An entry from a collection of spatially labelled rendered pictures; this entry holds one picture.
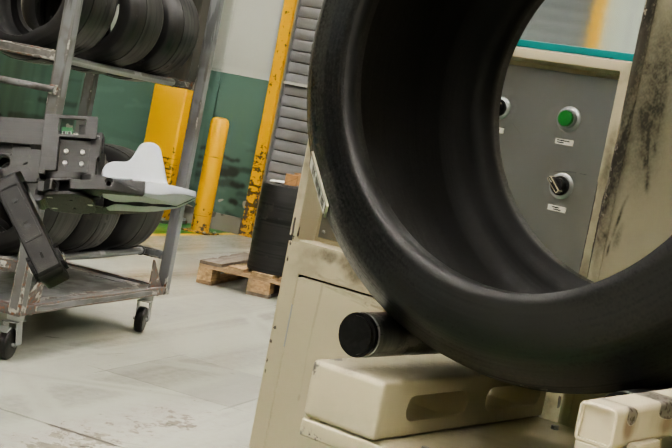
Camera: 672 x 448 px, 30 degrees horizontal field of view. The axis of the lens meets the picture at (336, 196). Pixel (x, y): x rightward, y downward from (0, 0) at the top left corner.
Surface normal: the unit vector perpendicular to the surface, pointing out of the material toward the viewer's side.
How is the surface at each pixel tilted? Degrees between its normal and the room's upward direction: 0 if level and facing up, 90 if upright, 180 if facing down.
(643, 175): 90
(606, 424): 90
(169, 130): 90
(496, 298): 100
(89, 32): 115
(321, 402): 90
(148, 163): 70
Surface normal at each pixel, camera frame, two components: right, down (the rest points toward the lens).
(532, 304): -0.58, 0.11
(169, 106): -0.37, -0.02
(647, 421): 0.79, 0.18
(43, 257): 0.04, -0.27
